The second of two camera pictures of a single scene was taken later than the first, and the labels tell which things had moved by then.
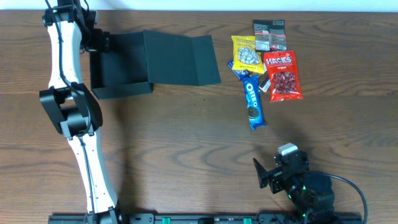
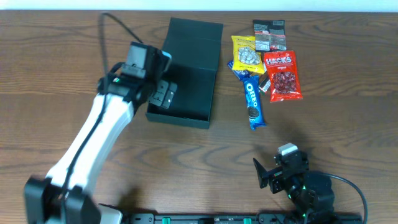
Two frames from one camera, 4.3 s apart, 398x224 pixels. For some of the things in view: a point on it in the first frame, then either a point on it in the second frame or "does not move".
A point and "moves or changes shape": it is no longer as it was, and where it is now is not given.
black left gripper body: x=104 y=41 to x=165 y=94
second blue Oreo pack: x=240 y=74 does not move
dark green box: x=138 y=60 moves or changes shape
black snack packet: x=270 y=35 does not move
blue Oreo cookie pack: x=253 y=99 does not move
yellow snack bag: x=245 y=58 does not move
